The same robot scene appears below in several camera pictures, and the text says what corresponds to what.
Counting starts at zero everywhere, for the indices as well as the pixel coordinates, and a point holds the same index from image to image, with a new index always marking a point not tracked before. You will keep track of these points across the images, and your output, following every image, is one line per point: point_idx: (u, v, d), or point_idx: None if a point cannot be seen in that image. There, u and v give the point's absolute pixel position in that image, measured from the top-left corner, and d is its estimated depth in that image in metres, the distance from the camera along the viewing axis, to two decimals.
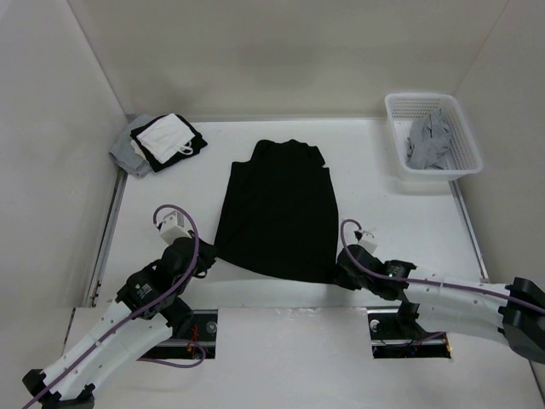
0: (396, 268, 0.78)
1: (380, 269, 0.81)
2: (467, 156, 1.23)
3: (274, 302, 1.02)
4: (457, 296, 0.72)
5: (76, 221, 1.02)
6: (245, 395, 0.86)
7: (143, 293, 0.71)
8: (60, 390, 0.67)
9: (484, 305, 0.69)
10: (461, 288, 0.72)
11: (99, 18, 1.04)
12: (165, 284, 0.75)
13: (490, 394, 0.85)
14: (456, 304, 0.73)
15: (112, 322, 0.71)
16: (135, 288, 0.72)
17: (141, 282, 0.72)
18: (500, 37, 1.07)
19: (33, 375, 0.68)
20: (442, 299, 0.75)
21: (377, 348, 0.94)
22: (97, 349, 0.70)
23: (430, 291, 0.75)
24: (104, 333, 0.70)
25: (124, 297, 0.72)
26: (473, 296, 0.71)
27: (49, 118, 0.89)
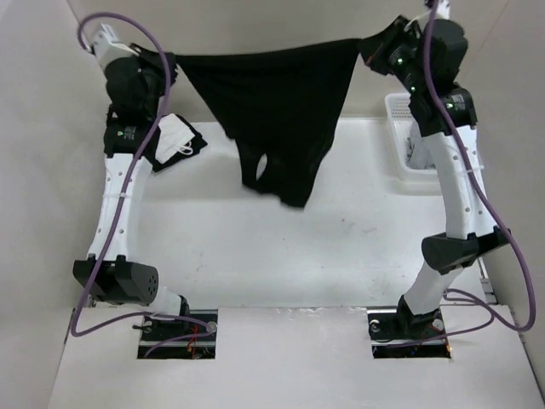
0: (456, 98, 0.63)
1: (438, 85, 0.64)
2: None
3: (283, 302, 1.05)
4: (466, 190, 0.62)
5: (76, 221, 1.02)
6: (243, 395, 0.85)
7: (129, 135, 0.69)
8: (122, 252, 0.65)
9: (464, 212, 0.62)
10: (464, 155, 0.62)
11: (99, 17, 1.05)
12: (140, 119, 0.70)
13: (488, 394, 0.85)
14: (450, 180, 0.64)
15: (122, 175, 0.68)
16: (118, 135, 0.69)
17: (121, 128, 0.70)
18: (497, 37, 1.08)
19: (80, 265, 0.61)
20: (444, 164, 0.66)
21: (377, 348, 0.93)
22: (128, 201, 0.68)
23: (454, 159, 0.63)
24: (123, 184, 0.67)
25: (115, 150, 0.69)
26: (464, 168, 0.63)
27: (50, 119, 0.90)
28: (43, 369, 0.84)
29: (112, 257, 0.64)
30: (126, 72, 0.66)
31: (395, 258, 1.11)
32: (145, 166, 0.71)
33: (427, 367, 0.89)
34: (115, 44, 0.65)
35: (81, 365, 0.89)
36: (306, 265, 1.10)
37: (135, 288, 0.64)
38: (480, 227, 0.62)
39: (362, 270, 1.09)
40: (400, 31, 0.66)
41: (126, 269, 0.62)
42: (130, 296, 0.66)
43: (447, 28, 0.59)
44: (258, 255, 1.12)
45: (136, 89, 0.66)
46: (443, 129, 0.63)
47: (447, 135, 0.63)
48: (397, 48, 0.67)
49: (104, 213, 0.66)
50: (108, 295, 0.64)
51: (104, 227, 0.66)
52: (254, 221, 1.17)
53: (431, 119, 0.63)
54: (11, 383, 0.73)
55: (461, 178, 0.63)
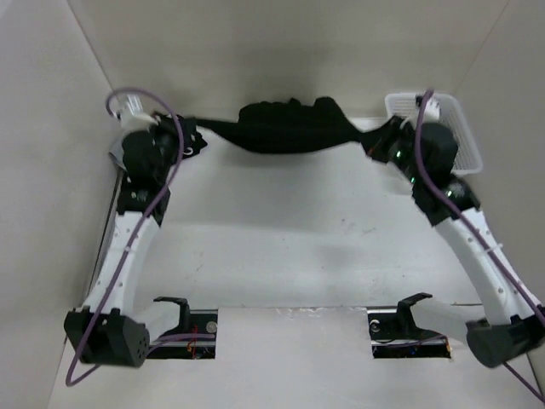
0: (455, 187, 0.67)
1: (438, 177, 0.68)
2: (463, 158, 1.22)
3: (283, 302, 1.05)
4: (491, 272, 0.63)
5: (77, 221, 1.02)
6: (243, 395, 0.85)
7: (140, 198, 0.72)
8: (117, 307, 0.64)
9: (498, 294, 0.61)
10: (479, 238, 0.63)
11: (100, 18, 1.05)
12: (149, 186, 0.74)
13: (488, 394, 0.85)
14: (472, 262, 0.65)
15: (129, 231, 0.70)
16: (132, 196, 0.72)
17: (134, 191, 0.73)
18: (498, 38, 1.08)
19: (73, 318, 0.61)
20: (459, 246, 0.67)
21: (377, 348, 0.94)
22: (129, 256, 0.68)
23: (471, 243, 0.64)
24: (128, 239, 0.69)
25: (125, 207, 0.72)
26: (481, 251, 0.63)
27: (51, 119, 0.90)
28: (43, 370, 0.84)
29: (107, 312, 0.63)
30: (140, 143, 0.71)
31: (395, 258, 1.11)
32: (151, 225, 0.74)
33: (427, 367, 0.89)
34: (136, 112, 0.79)
35: (82, 365, 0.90)
36: (306, 265, 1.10)
37: (123, 348, 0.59)
38: (520, 308, 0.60)
39: (362, 270, 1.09)
40: (398, 129, 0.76)
41: (116, 325, 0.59)
42: (117, 359, 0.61)
43: (439, 127, 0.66)
44: (258, 255, 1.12)
45: (152, 157, 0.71)
46: (450, 216, 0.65)
47: (455, 220, 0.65)
48: (395, 142, 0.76)
49: (107, 267, 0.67)
50: (95, 355, 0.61)
51: (103, 281, 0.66)
52: (254, 221, 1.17)
53: (436, 210, 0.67)
54: (11, 383, 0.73)
55: (483, 262, 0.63)
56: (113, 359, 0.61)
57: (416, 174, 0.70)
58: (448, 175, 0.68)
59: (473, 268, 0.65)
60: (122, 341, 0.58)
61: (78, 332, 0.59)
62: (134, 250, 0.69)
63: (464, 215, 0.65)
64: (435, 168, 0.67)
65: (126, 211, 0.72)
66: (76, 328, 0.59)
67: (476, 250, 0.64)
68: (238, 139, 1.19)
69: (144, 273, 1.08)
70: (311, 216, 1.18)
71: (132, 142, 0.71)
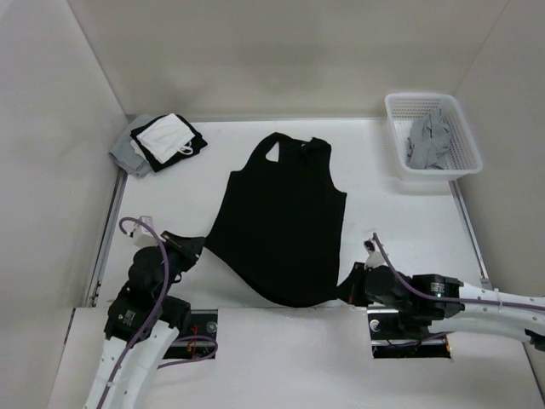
0: (438, 286, 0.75)
1: (421, 288, 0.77)
2: (467, 158, 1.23)
3: None
4: (515, 313, 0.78)
5: (76, 222, 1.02)
6: (244, 397, 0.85)
7: (128, 320, 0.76)
8: None
9: (541, 320, 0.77)
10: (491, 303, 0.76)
11: (99, 17, 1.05)
12: (144, 303, 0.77)
13: (489, 394, 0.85)
14: (496, 316, 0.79)
15: (114, 359, 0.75)
16: (119, 319, 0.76)
17: (123, 311, 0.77)
18: (498, 37, 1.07)
19: None
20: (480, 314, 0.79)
21: (377, 348, 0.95)
22: (111, 388, 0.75)
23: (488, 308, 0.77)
24: (110, 372, 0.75)
25: (114, 331, 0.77)
26: (497, 308, 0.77)
27: (51, 118, 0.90)
28: (43, 371, 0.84)
29: None
30: (148, 257, 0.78)
31: (395, 258, 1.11)
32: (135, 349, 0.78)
33: (427, 366, 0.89)
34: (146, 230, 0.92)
35: (82, 365, 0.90)
36: None
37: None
38: None
39: None
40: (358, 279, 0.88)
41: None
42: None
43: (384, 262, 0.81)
44: None
45: (152, 273, 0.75)
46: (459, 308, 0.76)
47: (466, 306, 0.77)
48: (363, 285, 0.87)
49: (92, 393, 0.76)
50: None
51: (90, 406, 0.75)
52: None
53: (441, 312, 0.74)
54: (10, 383, 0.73)
55: (504, 312, 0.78)
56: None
57: (410, 302, 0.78)
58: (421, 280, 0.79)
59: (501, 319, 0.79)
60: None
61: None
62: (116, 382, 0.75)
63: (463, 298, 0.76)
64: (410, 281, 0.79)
65: (113, 335, 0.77)
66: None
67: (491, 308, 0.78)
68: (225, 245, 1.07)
69: None
70: None
71: (134, 265, 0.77)
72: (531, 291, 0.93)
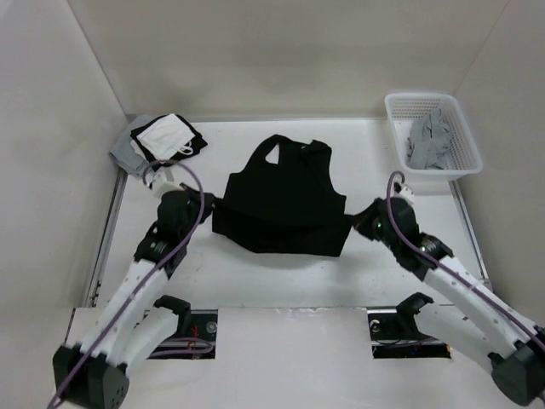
0: (429, 244, 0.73)
1: (414, 238, 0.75)
2: (467, 157, 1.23)
3: (282, 302, 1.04)
4: (479, 306, 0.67)
5: (77, 221, 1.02)
6: (244, 397, 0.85)
7: (159, 250, 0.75)
8: (105, 350, 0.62)
9: (501, 330, 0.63)
10: (461, 281, 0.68)
11: (99, 17, 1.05)
12: (171, 238, 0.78)
13: (489, 394, 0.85)
14: (461, 300, 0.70)
15: (139, 279, 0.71)
16: (151, 247, 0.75)
17: (154, 242, 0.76)
18: (498, 37, 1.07)
19: (63, 353, 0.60)
20: (450, 292, 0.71)
21: (377, 348, 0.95)
22: (131, 304, 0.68)
23: (455, 286, 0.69)
24: (134, 288, 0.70)
25: (143, 256, 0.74)
26: (464, 288, 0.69)
27: (51, 119, 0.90)
28: (43, 371, 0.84)
29: (95, 354, 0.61)
30: (180, 201, 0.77)
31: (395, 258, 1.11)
32: (160, 277, 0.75)
33: (427, 366, 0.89)
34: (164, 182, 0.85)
35: None
36: (311, 269, 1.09)
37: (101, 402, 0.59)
38: (519, 335, 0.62)
39: (363, 271, 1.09)
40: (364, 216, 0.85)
41: (97, 365, 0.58)
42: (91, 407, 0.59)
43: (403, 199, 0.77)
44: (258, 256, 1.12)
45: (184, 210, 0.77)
46: (430, 267, 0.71)
47: (435, 269, 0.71)
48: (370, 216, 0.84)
49: (106, 312, 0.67)
50: (74, 392, 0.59)
51: (101, 322, 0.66)
52: None
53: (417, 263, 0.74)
54: (10, 383, 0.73)
55: (471, 298, 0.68)
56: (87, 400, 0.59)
57: (396, 243, 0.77)
58: (421, 238, 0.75)
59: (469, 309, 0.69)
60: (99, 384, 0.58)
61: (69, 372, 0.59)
62: (137, 300, 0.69)
63: (441, 262, 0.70)
64: (407, 227, 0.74)
65: (141, 259, 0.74)
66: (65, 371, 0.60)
67: (459, 287, 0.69)
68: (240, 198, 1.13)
69: None
70: None
71: (167, 198, 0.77)
72: (530, 291, 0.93)
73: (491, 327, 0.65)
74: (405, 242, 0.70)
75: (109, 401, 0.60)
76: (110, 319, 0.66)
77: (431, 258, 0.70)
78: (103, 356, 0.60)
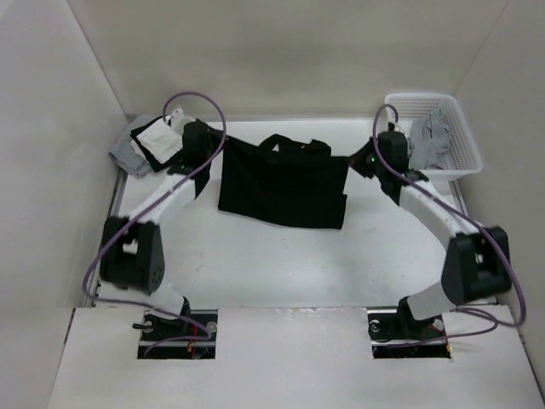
0: (410, 174, 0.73)
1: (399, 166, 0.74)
2: (467, 157, 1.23)
3: (281, 302, 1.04)
4: (436, 211, 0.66)
5: (77, 221, 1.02)
6: (244, 396, 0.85)
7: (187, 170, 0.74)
8: (155, 218, 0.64)
9: (450, 227, 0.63)
10: (423, 190, 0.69)
11: (100, 18, 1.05)
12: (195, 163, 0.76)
13: (489, 394, 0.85)
14: (422, 210, 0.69)
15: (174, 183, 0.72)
16: (180, 168, 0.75)
17: (183, 165, 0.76)
18: (498, 37, 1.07)
19: (112, 221, 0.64)
20: (415, 205, 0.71)
21: (376, 348, 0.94)
22: (171, 197, 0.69)
23: (420, 198, 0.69)
24: (177, 182, 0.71)
25: (174, 171, 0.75)
26: (423, 197, 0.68)
27: (51, 119, 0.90)
28: (43, 371, 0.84)
29: (143, 221, 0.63)
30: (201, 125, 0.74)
31: (396, 258, 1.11)
32: (188, 192, 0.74)
33: (427, 365, 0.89)
34: None
35: (81, 365, 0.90)
36: (309, 266, 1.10)
37: (147, 267, 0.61)
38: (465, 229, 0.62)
39: (364, 270, 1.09)
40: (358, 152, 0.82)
41: (146, 234, 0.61)
42: (136, 276, 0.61)
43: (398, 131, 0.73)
44: (258, 255, 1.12)
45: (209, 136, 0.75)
46: (403, 186, 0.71)
47: (407, 187, 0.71)
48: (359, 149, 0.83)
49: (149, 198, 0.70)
50: (117, 265, 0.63)
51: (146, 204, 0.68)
52: (254, 221, 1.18)
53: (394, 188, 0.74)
54: (10, 383, 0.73)
55: (431, 206, 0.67)
56: (131, 278, 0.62)
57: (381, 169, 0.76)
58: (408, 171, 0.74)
59: (429, 220, 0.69)
60: (147, 250, 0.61)
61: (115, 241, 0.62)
62: (176, 194, 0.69)
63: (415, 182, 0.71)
64: (395, 158, 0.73)
65: (174, 175, 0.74)
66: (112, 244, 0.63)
67: (424, 199, 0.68)
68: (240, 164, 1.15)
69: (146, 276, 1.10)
70: None
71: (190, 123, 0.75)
72: (530, 291, 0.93)
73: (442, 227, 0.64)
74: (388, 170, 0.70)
75: (153, 273, 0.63)
76: (149, 204, 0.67)
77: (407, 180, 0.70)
78: (152, 221, 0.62)
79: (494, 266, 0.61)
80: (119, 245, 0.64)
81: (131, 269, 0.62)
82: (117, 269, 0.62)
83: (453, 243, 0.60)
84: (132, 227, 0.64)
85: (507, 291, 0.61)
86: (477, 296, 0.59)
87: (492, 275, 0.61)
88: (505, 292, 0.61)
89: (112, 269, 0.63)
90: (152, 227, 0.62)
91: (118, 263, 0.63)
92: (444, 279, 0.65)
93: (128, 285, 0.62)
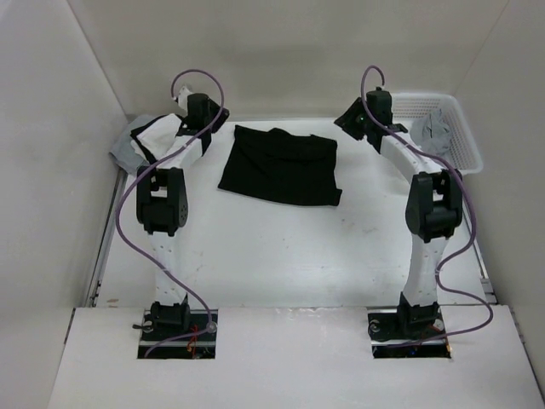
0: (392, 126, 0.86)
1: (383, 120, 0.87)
2: (467, 156, 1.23)
3: (280, 302, 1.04)
4: (408, 155, 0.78)
5: (77, 221, 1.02)
6: (244, 396, 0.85)
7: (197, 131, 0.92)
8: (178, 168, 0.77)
9: (416, 168, 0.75)
10: (399, 138, 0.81)
11: (100, 18, 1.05)
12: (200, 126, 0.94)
13: (489, 394, 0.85)
14: (399, 157, 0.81)
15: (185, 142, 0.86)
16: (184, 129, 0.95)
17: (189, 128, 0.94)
18: (498, 37, 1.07)
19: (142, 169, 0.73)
20: (395, 154, 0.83)
21: (376, 348, 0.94)
22: (186, 151, 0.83)
23: (396, 146, 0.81)
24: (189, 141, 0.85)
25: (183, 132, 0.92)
26: (401, 145, 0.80)
27: (51, 120, 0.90)
28: (43, 371, 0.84)
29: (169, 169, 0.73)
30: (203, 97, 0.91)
31: (397, 257, 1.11)
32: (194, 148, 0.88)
33: (427, 365, 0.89)
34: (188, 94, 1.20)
35: (81, 365, 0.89)
36: (309, 265, 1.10)
37: (177, 205, 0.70)
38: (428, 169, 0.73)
39: (364, 271, 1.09)
40: (347, 115, 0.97)
41: (174, 176, 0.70)
42: (169, 214, 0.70)
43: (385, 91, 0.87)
44: (259, 255, 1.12)
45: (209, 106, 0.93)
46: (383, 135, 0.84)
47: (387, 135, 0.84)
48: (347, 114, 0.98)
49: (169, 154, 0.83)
50: (152, 204, 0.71)
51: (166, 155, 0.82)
52: (254, 221, 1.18)
53: (377, 140, 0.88)
54: (10, 383, 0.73)
55: (406, 153, 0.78)
56: (164, 216, 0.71)
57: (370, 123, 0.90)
58: (391, 124, 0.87)
59: (404, 165, 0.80)
60: (177, 191, 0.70)
61: (146, 185, 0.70)
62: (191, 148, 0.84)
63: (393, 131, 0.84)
64: (381, 112, 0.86)
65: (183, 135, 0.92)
66: (145, 189, 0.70)
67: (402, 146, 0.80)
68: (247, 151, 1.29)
69: (147, 276, 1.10)
70: (311, 218, 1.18)
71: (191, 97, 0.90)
72: (530, 290, 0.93)
73: (410, 167, 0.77)
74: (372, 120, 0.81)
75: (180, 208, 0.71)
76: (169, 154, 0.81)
77: (387, 129, 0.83)
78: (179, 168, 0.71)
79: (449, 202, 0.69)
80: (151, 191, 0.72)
81: (163, 207, 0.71)
82: (149, 210, 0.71)
83: (414, 180, 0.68)
84: (160, 174, 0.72)
85: (459, 224, 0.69)
86: (430, 225, 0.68)
87: (446, 210, 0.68)
88: (456, 225, 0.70)
89: (146, 210, 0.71)
90: (180, 171, 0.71)
91: (151, 204, 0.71)
92: (408, 210, 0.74)
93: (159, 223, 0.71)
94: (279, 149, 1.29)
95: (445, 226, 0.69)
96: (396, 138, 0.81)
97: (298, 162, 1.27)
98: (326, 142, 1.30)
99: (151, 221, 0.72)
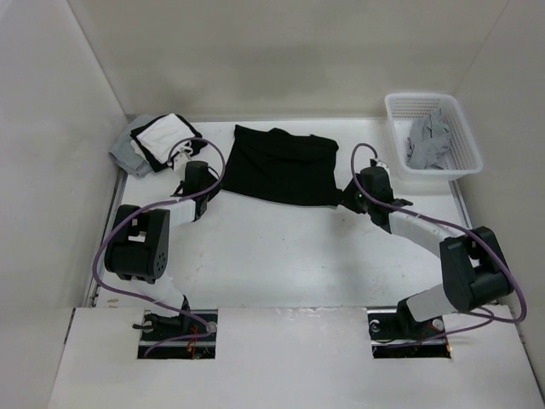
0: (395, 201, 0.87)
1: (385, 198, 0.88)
2: (466, 157, 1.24)
3: (278, 302, 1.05)
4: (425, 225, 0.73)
5: (76, 221, 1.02)
6: (243, 396, 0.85)
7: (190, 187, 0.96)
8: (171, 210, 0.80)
9: (439, 235, 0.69)
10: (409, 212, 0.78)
11: (99, 17, 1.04)
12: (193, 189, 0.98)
13: (488, 394, 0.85)
14: (414, 229, 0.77)
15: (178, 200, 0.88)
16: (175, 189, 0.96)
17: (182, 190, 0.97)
18: (498, 37, 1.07)
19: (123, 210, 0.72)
20: (410, 230, 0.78)
21: (377, 348, 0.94)
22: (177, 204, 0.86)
23: (408, 219, 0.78)
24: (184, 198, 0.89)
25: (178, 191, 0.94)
26: (411, 217, 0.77)
27: (50, 119, 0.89)
28: (43, 371, 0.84)
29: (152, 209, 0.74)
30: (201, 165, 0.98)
31: (398, 258, 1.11)
32: (186, 207, 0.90)
33: (427, 365, 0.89)
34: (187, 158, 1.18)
35: (82, 365, 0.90)
36: (309, 266, 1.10)
37: (154, 248, 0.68)
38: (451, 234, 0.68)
39: (364, 271, 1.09)
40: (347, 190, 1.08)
41: (157, 217, 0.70)
42: (143, 257, 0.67)
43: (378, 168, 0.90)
44: (259, 255, 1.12)
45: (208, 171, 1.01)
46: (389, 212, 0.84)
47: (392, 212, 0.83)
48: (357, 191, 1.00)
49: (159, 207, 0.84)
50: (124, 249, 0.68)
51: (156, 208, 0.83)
52: (254, 221, 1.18)
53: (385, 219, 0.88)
54: (10, 383, 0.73)
55: (421, 224, 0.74)
56: (138, 260, 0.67)
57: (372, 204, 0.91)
58: (392, 201, 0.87)
59: (429, 240, 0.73)
60: (157, 233, 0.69)
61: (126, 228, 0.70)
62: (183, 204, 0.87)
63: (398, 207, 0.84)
64: (379, 191, 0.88)
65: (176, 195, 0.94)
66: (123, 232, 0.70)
67: (413, 219, 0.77)
68: (247, 152, 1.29)
69: None
70: (311, 218, 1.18)
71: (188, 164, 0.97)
72: (530, 290, 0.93)
73: (433, 238, 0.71)
74: (371, 199, 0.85)
75: (158, 253, 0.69)
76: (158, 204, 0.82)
77: (391, 206, 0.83)
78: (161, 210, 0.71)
79: (491, 266, 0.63)
80: (128, 234, 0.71)
81: (140, 250, 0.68)
82: (122, 252, 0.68)
83: (444, 247, 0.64)
84: (143, 216, 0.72)
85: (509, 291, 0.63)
86: (479, 297, 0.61)
87: (492, 275, 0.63)
88: (507, 293, 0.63)
89: (118, 251, 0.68)
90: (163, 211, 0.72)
91: (125, 245, 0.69)
92: (445, 286, 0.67)
93: (130, 269, 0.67)
94: (279, 149, 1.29)
95: (496, 294, 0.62)
96: (398, 210, 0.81)
97: (297, 162, 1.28)
98: (326, 142, 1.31)
99: (122, 270, 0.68)
